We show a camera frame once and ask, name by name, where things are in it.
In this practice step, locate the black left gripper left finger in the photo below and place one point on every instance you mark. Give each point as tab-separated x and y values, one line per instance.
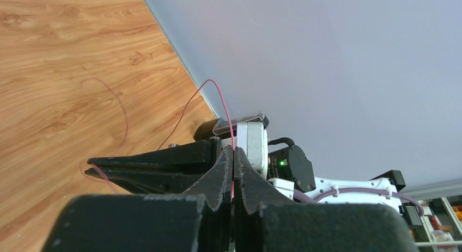
196	220

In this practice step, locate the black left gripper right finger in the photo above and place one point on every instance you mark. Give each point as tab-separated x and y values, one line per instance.
266	220

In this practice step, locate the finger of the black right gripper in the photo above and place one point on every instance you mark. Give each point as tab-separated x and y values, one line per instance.
200	154
138	181

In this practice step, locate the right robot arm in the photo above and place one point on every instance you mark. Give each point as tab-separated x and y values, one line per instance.
175	169

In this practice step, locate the colourful toy blocks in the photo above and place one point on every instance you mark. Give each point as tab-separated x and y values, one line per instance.
441	224

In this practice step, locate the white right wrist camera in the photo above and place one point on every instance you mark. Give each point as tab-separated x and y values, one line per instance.
249	134

